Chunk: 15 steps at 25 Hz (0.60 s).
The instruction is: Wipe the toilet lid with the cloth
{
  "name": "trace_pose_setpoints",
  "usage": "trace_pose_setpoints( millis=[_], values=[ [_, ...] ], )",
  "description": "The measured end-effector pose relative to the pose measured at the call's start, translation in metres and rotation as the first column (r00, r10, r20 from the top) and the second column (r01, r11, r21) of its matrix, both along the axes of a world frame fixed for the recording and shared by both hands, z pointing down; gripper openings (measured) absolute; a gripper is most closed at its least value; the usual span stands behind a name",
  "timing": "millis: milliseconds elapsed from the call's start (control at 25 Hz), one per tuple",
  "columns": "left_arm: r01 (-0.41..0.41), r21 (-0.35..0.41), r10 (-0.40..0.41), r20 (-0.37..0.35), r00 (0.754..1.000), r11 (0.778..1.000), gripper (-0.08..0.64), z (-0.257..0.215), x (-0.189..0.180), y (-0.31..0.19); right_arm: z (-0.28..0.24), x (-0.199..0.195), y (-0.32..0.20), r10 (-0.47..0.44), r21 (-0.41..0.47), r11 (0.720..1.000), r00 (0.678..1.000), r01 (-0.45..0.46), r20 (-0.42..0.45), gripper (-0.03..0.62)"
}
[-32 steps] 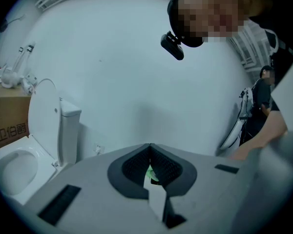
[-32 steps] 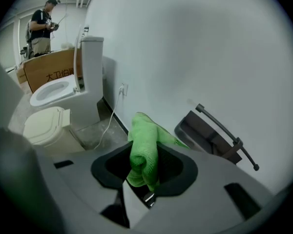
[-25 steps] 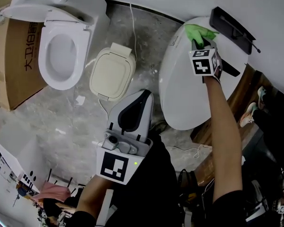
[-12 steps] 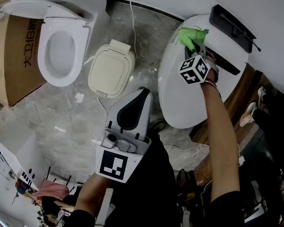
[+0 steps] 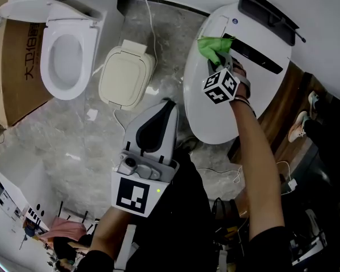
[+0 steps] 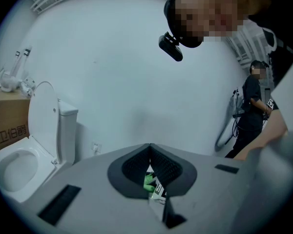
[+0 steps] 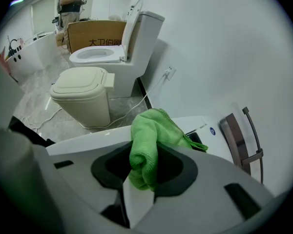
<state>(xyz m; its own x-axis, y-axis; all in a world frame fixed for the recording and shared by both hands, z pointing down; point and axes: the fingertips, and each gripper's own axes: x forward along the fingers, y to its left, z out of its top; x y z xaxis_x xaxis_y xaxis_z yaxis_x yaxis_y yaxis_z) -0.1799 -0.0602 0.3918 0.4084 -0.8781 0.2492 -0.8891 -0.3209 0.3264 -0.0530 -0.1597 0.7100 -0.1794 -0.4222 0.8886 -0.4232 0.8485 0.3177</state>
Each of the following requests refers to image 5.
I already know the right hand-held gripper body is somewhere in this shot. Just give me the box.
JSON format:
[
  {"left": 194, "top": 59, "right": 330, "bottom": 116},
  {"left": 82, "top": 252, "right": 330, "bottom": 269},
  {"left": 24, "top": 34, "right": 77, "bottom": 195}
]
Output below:
[{"left": 201, "top": 66, "right": 241, "bottom": 105}]

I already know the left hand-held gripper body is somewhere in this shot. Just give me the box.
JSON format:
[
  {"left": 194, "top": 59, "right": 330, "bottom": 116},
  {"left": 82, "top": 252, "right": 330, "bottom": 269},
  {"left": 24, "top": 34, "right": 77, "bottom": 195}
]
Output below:
[{"left": 110, "top": 150, "right": 180, "bottom": 218}]

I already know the green cloth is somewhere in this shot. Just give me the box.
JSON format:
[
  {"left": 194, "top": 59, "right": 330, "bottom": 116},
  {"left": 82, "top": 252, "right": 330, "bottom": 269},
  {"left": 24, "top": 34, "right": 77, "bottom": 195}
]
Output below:
[{"left": 197, "top": 36, "right": 235, "bottom": 66}]

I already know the person's right forearm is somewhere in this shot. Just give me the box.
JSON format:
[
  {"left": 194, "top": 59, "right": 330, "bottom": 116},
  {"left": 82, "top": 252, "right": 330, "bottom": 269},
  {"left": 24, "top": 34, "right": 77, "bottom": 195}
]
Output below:
[{"left": 229, "top": 95, "right": 286, "bottom": 240}]

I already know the person's left forearm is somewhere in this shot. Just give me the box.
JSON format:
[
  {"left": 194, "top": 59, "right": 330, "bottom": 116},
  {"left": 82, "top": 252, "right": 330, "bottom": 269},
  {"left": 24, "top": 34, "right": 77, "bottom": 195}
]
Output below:
[{"left": 89, "top": 207, "right": 137, "bottom": 254}]

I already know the white smart toilet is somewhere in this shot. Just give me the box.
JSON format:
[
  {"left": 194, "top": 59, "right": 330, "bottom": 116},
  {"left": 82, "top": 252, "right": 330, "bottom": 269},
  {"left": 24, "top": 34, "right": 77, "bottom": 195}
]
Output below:
[{"left": 183, "top": 1, "right": 293, "bottom": 145}]

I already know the white open toilet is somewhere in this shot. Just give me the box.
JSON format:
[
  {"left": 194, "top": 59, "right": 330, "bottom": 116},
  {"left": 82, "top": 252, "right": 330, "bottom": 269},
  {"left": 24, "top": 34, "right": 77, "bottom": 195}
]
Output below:
[{"left": 0, "top": 0, "right": 125, "bottom": 101}]

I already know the person's right hand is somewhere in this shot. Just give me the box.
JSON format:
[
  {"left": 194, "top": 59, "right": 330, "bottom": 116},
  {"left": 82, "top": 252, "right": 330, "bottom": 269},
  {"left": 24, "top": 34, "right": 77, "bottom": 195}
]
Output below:
[{"left": 232, "top": 62, "right": 252, "bottom": 99}]

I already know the person's right shoe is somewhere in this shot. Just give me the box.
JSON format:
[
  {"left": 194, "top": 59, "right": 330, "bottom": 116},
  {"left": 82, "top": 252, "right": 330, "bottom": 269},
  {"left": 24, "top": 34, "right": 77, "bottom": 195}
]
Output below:
[{"left": 182, "top": 136, "right": 199, "bottom": 152}]

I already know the person's shoe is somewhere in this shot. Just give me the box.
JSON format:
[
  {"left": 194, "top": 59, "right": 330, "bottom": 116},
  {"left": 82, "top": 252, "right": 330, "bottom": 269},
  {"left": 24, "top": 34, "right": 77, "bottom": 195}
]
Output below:
[
  {"left": 287, "top": 110, "right": 311, "bottom": 143},
  {"left": 182, "top": 136, "right": 199, "bottom": 152},
  {"left": 308, "top": 91, "right": 321, "bottom": 113}
]

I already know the beige trash bin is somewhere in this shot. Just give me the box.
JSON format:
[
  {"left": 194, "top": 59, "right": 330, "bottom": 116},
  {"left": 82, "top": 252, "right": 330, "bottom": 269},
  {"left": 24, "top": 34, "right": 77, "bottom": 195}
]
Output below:
[{"left": 98, "top": 39, "right": 156, "bottom": 112}]

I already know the person's black clothed body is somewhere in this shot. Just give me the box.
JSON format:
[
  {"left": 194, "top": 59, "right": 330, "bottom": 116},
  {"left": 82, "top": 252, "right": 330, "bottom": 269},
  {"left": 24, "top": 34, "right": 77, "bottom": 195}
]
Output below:
[{"left": 82, "top": 148, "right": 294, "bottom": 272}]

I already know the wooden platform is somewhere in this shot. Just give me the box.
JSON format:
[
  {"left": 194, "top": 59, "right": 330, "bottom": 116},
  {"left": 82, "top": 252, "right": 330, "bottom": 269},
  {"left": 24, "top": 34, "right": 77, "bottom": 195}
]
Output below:
[{"left": 229, "top": 61, "right": 329, "bottom": 175}]

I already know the white cabinet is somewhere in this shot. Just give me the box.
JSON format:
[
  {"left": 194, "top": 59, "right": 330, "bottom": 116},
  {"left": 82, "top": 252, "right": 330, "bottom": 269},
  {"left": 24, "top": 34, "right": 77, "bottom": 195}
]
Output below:
[{"left": 0, "top": 151, "right": 62, "bottom": 229}]

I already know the large cardboard box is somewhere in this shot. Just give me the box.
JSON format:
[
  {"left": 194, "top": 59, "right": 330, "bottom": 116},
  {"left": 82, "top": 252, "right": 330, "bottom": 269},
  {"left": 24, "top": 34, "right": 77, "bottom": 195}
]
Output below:
[{"left": 0, "top": 18, "right": 56, "bottom": 127}]

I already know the thin white cable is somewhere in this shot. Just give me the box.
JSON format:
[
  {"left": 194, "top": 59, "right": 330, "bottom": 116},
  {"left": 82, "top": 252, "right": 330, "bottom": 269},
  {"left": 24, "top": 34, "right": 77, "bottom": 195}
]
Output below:
[{"left": 113, "top": 0, "right": 159, "bottom": 130}]

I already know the white adapter cable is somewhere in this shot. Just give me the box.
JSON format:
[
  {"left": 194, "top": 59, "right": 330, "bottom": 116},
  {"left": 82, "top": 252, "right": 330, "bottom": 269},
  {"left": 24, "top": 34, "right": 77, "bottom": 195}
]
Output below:
[{"left": 197, "top": 160, "right": 294, "bottom": 186}]

